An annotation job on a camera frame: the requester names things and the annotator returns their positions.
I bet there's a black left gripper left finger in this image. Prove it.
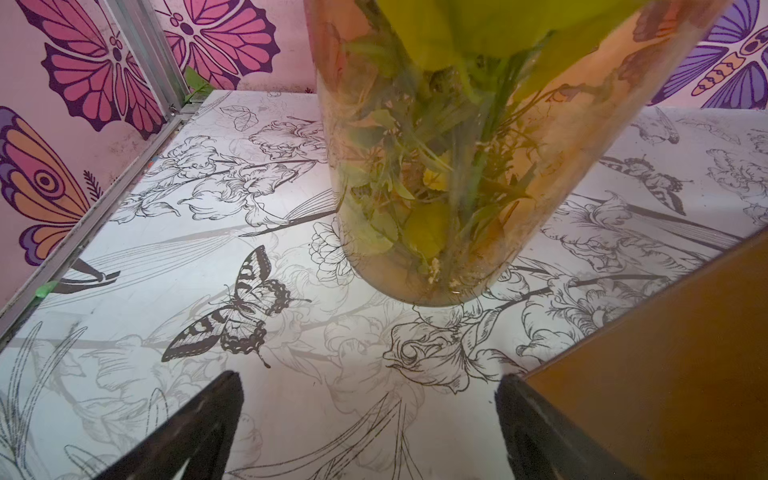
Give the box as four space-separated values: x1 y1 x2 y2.
98 371 244 480

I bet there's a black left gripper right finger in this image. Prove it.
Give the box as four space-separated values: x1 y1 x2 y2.
495 374 640 479

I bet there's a wooden three-tier shelf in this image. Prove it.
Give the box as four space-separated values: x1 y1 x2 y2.
526 233 767 479

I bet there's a glass vase with green plant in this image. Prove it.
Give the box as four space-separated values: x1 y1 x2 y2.
304 1 728 306

